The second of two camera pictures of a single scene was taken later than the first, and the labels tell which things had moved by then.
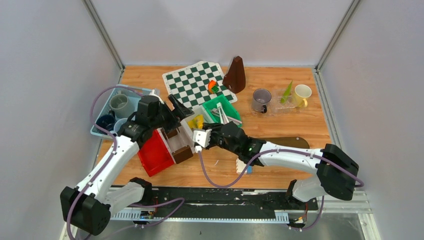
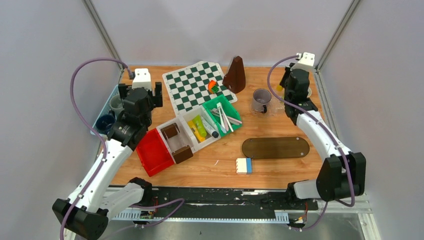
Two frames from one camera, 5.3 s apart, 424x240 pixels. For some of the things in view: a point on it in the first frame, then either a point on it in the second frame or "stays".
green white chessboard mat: x=197 y=83 stays
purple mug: x=261 y=97 stays
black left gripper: x=179 y=112 to x=155 y=100
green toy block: x=215 y=89 stays
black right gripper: x=215 y=128 to x=286 y=73
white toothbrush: x=220 y=110 stays
